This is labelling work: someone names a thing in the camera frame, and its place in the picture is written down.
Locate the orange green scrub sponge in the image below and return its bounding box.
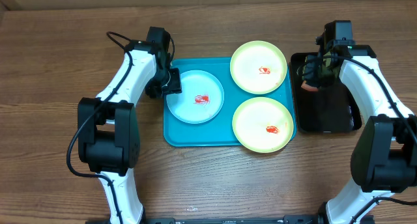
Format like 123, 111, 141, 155
300, 81, 319, 92

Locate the light blue plate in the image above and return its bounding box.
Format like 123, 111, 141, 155
165, 70, 224, 124

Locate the yellow-green plate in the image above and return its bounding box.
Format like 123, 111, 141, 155
230, 40, 287, 94
232, 97, 295, 153

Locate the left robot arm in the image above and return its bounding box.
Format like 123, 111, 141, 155
66, 27, 182, 223

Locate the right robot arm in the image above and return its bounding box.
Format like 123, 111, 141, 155
289, 45, 416, 223

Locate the black rectangular tray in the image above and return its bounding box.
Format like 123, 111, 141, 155
289, 53, 362, 133

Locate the teal plastic tray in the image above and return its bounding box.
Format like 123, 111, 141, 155
164, 58, 296, 147

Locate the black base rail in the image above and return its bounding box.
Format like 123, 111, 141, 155
143, 215, 324, 224

